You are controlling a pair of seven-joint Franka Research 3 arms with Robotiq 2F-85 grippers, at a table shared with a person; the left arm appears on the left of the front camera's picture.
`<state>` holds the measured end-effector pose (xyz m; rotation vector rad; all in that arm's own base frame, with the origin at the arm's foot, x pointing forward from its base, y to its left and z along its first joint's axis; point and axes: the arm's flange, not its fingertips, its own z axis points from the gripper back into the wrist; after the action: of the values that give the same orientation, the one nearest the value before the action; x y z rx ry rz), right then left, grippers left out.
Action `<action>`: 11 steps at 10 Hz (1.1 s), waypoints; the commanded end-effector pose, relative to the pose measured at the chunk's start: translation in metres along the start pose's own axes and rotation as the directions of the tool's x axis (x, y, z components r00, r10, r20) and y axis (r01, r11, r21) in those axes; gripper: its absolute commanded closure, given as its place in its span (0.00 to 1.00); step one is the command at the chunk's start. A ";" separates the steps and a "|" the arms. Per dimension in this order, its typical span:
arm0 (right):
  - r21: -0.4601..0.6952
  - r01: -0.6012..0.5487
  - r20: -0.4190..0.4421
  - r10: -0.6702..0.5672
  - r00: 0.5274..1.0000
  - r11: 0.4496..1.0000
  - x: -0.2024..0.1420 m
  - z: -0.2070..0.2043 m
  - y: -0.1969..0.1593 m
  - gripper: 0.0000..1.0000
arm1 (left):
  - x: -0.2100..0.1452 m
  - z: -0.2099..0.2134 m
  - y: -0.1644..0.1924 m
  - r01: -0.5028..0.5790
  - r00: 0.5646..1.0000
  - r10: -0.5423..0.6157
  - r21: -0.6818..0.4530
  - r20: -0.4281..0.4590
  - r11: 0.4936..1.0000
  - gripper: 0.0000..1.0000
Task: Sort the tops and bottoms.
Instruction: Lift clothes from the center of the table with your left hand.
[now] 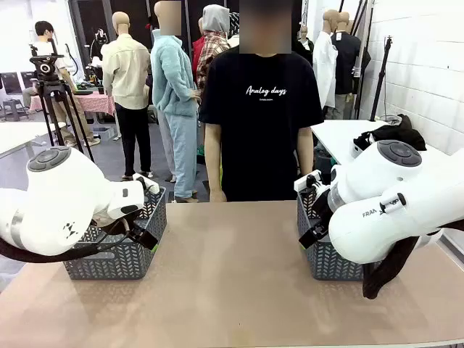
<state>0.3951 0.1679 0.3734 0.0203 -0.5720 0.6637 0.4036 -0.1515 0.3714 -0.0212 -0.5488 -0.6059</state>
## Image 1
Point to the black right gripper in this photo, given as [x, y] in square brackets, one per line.
[319, 206]

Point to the person's right forearm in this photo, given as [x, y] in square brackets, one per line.
[214, 170]

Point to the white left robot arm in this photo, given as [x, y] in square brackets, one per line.
[65, 195]

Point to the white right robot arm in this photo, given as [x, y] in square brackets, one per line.
[398, 217]

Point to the person's right hand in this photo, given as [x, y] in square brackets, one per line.
[218, 196]

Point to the grey plastic lattice basket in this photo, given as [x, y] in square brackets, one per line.
[326, 264]
[119, 261]

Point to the dark storage bin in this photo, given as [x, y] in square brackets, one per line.
[322, 157]

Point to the white table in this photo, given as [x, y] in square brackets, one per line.
[18, 136]
[333, 137]

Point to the person in black t-shirt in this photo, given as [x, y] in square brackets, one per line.
[261, 145]

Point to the table with pink checkered cloth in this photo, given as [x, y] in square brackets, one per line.
[94, 103]

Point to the dark brown bag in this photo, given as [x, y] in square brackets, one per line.
[404, 119]

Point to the mannequin in light blue fleece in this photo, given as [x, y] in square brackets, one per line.
[170, 79]

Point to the mannequin in cream shirt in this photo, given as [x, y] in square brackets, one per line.
[127, 72]

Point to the mannequin in white coat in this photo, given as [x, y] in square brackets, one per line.
[324, 69]

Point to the black light stand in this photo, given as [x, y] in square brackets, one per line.
[382, 76]

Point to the mannequin in black shirt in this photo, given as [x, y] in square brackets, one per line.
[346, 61]

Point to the grey stool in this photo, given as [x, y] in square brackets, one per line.
[14, 105]

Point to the black folded stand poles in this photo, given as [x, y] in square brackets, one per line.
[363, 54]

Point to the small mannequin in black top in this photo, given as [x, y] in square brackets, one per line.
[306, 47]

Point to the mannequin in red top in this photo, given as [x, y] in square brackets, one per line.
[197, 54]

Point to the mannequin in plaid hoodie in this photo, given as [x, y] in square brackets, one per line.
[212, 50]

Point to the black printed dress form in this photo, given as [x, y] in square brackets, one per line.
[98, 43]

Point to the background person in white shirt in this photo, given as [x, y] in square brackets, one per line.
[42, 46]

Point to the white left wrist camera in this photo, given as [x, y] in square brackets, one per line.
[150, 186]

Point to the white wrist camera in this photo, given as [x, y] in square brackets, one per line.
[302, 184]
[150, 186]

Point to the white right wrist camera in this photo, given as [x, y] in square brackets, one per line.
[302, 184]

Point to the black camera tripod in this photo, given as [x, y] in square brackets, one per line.
[45, 67]

